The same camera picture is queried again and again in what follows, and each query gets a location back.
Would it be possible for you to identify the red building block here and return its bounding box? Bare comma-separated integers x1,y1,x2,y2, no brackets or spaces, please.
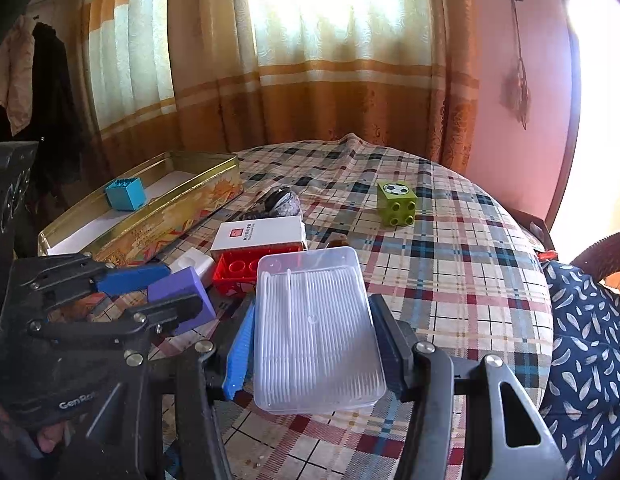
212,244,307,297

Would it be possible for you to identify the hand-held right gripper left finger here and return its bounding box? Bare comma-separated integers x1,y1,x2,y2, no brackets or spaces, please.
92,302,257,480

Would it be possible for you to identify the gold tin box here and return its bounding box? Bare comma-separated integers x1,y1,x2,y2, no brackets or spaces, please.
37,151,244,268

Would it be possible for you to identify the brown wicker chair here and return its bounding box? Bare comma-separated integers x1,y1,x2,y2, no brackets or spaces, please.
570,229,620,292

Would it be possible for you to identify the grey black mottled object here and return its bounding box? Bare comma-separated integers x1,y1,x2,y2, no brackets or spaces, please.
240,186,303,222

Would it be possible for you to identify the hanging black jacket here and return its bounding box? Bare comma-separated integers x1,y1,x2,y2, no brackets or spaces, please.
29,22,86,188

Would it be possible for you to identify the green block with ball print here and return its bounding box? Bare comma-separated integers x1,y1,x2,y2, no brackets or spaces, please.
377,180,419,227

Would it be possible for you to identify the white box with red label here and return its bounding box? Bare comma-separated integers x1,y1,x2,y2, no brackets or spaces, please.
210,217,309,257

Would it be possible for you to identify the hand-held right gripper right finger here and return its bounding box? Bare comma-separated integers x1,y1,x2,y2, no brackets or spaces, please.
370,294,570,480

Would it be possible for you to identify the purple building block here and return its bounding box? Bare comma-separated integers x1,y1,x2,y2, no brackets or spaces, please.
146,266,217,336

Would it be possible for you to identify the hanging beige garment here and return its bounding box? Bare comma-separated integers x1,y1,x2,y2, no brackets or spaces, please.
0,14,37,137

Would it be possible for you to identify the hanging tassel whisk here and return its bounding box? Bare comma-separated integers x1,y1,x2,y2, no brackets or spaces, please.
504,0,534,132

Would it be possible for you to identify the blue building block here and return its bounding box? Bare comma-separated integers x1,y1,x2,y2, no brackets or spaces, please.
105,176,147,212

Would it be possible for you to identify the person's left hand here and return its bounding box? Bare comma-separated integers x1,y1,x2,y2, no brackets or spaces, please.
35,420,76,458

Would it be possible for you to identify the orange and cream curtain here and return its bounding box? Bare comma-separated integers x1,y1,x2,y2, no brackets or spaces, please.
167,0,481,173
82,0,179,173

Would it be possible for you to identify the clear plastic box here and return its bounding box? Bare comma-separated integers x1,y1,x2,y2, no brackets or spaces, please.
254,246,389,416

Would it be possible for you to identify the brown door frame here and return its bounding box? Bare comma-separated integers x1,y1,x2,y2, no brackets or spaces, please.
544,0,585,233

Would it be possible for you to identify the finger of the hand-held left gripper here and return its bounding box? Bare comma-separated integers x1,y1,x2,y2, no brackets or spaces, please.
10,253,171,303
27,294,203,350

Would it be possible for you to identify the blue feather print cloth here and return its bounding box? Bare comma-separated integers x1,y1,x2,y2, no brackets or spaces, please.
537,260,620,480

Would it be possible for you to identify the small white block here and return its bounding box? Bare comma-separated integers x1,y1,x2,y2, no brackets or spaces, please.
169,248,215,283

